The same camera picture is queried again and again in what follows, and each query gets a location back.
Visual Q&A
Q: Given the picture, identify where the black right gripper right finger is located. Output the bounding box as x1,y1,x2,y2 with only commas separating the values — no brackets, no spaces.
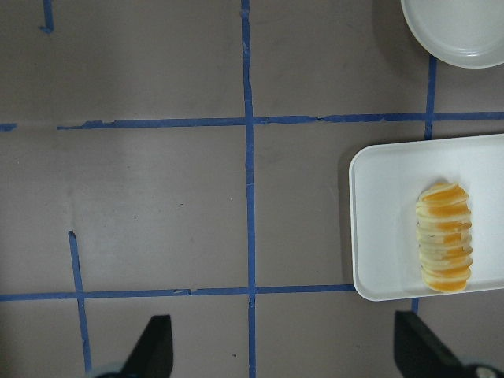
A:
394,311,503,378

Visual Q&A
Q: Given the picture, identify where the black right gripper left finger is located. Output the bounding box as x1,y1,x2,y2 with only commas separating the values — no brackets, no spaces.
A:
119,315,173,378

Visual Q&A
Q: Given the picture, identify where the orange striped bread roll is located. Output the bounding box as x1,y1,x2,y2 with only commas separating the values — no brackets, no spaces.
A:
416,183,473,293

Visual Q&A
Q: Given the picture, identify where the white rectangular tray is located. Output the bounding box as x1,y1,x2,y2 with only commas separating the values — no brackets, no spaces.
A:
349,135,503,301

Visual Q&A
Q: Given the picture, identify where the white shallow bowl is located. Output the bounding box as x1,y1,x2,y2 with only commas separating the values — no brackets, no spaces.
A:
401,1,503,69

